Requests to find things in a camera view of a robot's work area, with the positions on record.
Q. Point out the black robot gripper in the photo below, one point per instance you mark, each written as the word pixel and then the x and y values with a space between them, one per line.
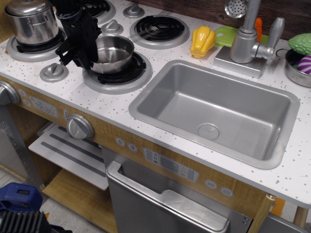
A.
pixel 81 30

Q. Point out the small steel saucepan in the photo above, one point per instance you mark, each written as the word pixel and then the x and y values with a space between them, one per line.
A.
pixel 114 54

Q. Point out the grey stove knob front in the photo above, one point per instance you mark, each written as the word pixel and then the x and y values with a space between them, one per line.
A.
pixel 54 73

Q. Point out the grey stove knob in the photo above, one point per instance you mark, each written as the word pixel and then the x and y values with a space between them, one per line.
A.
pixel 134 11
pixel 112 28
pixel 54 73

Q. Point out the grey stove knob upper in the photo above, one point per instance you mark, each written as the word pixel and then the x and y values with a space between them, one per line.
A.
pixel 112 28

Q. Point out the back left stove burner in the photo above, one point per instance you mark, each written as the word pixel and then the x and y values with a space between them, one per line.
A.
pixel 102 10

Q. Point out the stove burner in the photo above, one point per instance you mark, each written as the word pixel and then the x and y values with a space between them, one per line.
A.
pixel 30 56
pixel 159 32
pixel 102 10
pixel 135 76

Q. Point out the front left stove burner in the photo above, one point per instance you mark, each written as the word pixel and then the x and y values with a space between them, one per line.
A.
pixel 30 56

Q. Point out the front right stove burner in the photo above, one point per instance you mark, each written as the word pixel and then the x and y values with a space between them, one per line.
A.
pixel 135 76

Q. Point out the grey stove knob back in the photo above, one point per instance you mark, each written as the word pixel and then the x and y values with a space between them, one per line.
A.
pixel 134 11

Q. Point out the back right stove burner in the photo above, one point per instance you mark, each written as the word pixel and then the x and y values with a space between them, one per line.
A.
pixel 159 32

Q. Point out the steel pot with lid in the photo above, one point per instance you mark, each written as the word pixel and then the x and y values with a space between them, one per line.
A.
pixel 33 21

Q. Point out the silver oven dial right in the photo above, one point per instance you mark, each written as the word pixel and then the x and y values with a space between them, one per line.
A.
pixel 78 127

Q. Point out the silver oven dial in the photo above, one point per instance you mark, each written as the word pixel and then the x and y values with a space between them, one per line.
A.
pixel 78 127
pixel 8 94

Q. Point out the silver oven dial left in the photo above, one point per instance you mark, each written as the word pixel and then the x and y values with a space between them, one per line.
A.
pixel 8 94

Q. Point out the white oven shelf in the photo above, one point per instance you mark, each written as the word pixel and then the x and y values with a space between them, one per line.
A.
pixel 82 158

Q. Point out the yellow toy bell pepper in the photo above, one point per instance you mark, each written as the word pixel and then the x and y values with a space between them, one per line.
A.
pixel 203 39

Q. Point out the grey oven door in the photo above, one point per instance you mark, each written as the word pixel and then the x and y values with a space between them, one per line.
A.
pixel 16 164

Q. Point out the green toy cutting board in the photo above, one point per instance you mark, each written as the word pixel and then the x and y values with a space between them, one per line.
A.
pixel 225 36

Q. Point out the blue clamp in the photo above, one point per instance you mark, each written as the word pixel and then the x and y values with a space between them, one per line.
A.
pixel 18 197

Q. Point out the silver dishwasher door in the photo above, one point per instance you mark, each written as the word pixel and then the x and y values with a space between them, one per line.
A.
pixel 145 201

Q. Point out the steel perforated ladle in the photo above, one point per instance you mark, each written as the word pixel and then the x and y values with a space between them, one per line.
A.
pixel 236 8

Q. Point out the silver toy faucet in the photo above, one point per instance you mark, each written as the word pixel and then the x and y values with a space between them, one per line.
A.
pixel 247 56

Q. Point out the grey plastic sink basin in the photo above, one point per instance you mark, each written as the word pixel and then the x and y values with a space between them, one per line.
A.
pixel 245 120

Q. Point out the black ribbed block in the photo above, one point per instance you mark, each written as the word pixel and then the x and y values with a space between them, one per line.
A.
pixel 28 222

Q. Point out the orange toy carrot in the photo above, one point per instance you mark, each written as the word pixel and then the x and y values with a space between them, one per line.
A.
pixel 258 27

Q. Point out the green toy bitter gourd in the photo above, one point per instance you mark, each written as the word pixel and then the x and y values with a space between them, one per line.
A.
pixel 301 43

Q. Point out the steel bowl at right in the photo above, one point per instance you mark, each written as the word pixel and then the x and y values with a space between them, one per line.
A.
pixel 292 59

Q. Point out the purple striped toy vegetable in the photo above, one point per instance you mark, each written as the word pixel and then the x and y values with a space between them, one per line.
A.
pixel 304 65

